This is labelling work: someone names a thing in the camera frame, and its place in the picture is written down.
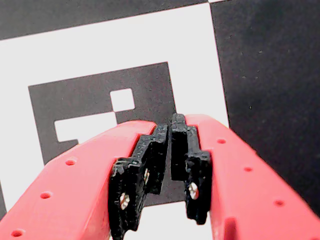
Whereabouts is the black white marker mat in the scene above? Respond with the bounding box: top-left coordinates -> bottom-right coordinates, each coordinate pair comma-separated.
0,0 -> 320,240

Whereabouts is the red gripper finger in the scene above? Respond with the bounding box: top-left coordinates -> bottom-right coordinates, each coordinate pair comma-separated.
0,119 -> 169,240
170,112 -> 320,240

